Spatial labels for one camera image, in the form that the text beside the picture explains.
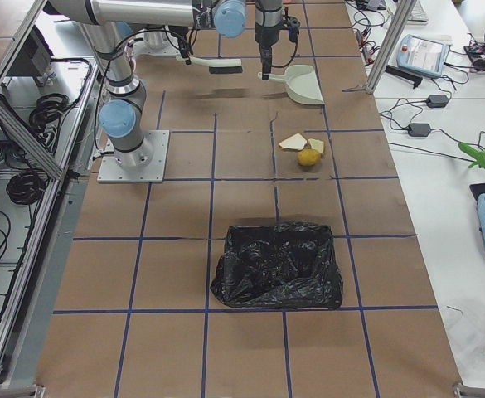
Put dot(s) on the large bread slice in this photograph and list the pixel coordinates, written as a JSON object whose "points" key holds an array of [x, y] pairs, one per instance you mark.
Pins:
{"points": [[295, 142]]}

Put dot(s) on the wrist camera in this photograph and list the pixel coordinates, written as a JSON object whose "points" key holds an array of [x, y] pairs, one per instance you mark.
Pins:
{"points": [[291, 25]]}

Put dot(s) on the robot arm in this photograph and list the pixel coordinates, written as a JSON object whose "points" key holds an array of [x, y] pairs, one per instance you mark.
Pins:
{"points": [[99, 22], [267, 16]]}

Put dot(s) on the pale green hand brush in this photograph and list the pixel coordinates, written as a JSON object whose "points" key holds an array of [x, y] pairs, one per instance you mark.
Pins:
{"points": [[217, 66]]}

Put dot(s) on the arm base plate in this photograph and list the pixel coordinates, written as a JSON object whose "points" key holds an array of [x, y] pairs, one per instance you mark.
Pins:
{"points": [[158, 43], [146, 164]]}

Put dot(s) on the yellow potato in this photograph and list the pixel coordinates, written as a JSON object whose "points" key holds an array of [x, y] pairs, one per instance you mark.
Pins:
{"points": [[308, 157]]}

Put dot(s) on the aluminium side frame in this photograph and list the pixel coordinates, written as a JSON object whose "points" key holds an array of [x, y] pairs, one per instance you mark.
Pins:
{"points": [[47, 84]]}

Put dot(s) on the pale green dustpan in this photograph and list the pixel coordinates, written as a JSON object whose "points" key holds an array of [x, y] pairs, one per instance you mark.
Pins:
{"points": [[301, 84]]}

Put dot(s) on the green handled tool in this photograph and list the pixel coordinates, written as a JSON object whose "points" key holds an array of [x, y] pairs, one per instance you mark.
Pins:
{"points": [[477, 155]]}

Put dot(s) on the small bread piece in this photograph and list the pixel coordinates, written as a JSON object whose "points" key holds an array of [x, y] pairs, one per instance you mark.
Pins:
{"points": [[316, 145]]}

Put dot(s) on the aluminium frame post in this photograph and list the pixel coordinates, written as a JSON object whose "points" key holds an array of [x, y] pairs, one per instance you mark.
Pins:
{"points": [[398, 22]]}

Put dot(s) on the black power adapter upper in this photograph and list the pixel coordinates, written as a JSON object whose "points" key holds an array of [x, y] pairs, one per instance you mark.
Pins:
{"points": [[437, 101]]}

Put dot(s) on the teach pendant far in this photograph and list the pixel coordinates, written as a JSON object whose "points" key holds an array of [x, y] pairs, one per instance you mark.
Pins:
{"points": [[423, 56]]}

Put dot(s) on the black power adapter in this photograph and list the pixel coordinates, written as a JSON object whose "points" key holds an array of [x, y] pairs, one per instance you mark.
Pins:
{"points": [[437, 101], [418, 130]]}

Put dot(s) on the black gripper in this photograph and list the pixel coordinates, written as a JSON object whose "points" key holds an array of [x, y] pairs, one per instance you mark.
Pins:
{"points": [[264, 34], [182, 46]]}

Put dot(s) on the black trash bag bin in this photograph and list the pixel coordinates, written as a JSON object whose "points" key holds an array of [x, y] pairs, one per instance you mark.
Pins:
{"points": [[286, 265]]}

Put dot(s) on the black power adapter lower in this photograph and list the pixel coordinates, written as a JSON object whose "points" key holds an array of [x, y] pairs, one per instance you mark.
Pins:
{"points": [[418, 130]]}

